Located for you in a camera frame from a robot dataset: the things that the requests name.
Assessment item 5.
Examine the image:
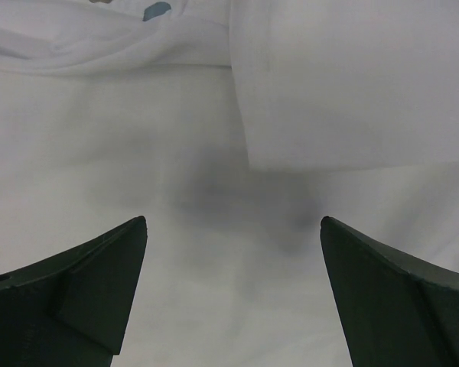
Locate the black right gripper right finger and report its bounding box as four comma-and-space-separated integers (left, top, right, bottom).
320, 216, 459, 366

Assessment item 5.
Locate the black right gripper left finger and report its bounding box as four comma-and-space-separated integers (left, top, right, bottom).
0, 216, 148, 367

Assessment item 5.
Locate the white t-shirt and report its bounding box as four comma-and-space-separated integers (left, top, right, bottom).
0, 1, 459, 366

